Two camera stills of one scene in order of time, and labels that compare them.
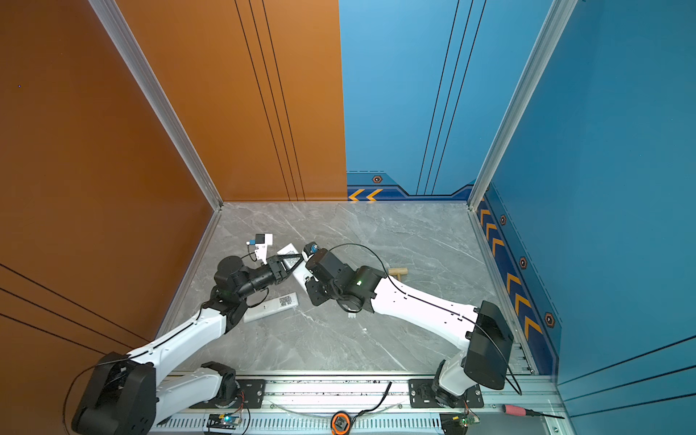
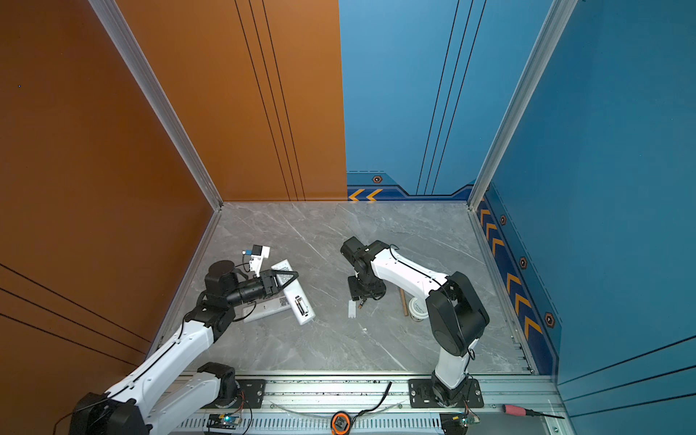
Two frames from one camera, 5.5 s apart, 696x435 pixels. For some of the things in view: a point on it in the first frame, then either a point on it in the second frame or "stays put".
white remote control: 302,271 -> 294,294
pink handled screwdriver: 523,411 stays put
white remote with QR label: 271,305 stays put
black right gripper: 315,298 -> 354,293
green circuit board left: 224,420 stays put
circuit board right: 456,423 stays put
